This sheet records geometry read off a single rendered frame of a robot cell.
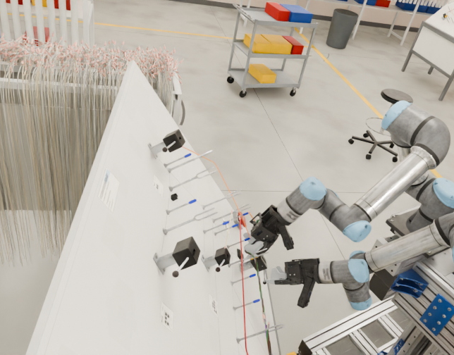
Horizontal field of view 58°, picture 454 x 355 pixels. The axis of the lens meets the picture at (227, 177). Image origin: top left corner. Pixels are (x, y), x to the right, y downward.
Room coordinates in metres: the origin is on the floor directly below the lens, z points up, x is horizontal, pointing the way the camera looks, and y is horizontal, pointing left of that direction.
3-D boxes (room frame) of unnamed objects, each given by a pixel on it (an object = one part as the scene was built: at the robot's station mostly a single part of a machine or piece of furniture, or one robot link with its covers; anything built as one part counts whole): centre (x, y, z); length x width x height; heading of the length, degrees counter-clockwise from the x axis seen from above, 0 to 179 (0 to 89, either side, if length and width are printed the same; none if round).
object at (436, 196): (1.39, -0.85, 1.33); 0.13 x 0.12 x 0.14; 40
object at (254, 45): (5.23, -0.15, 0.54); 0.99 x 0.50 x 1.08; 119
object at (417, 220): (1.38, -0.85, 1.21); 0.15 x 0.15 x 0.10
